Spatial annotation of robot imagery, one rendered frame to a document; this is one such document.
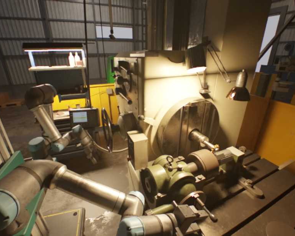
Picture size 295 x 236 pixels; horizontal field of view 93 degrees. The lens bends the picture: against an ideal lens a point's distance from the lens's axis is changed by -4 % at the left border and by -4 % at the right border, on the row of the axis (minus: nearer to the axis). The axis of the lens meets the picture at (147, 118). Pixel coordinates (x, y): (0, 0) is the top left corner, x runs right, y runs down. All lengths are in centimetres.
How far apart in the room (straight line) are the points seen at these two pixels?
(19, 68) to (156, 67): 1414
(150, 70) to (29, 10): 1396
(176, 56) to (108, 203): 91
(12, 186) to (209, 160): 92
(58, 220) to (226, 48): 225
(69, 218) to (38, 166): 140
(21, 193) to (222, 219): 99
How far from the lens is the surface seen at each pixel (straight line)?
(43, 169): 64
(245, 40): 156
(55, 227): 200
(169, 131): 106
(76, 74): 303
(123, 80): 119
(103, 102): 385
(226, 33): 138
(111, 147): 113
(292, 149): 314
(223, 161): 116
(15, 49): 1472
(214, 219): 76
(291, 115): 302
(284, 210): 135
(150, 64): 97
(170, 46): 189
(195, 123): 116
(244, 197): 128
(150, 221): 50
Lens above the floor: 187
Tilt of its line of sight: 23 degrees down
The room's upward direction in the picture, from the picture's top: straight up
